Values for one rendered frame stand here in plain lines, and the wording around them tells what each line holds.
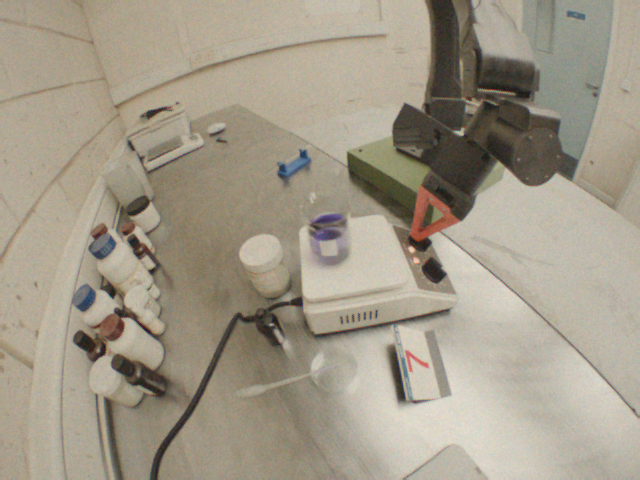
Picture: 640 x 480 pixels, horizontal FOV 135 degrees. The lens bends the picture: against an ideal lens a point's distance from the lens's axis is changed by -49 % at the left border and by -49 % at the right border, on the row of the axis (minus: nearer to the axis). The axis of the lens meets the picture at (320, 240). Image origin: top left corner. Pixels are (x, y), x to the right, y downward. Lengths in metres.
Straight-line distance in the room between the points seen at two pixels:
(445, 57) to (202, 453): 0.67
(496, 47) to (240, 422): 0.50
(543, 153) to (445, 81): 0.29
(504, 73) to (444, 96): 0.22
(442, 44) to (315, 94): 1.50
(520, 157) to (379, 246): 0.19
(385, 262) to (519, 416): 0.26
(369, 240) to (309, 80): 1.64
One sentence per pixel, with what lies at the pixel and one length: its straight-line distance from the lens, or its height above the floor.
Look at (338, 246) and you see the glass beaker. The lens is 0.28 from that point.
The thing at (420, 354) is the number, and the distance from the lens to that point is 0.33.
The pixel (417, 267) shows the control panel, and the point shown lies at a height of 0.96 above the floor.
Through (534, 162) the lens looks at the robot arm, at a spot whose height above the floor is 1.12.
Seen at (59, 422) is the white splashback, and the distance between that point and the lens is 0.42.
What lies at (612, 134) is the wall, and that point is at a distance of 3.09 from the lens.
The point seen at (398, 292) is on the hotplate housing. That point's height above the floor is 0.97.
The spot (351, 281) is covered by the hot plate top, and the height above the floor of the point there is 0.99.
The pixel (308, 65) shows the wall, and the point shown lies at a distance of 1.88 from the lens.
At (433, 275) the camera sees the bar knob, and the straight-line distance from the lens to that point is 0.35.
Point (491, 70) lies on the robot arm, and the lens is 0.31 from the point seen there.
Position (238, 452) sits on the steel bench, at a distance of 0.35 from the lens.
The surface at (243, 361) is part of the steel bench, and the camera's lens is 0.37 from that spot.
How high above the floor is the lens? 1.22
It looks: 44 degrees down
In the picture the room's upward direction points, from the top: 11 degrees counter-clockwise
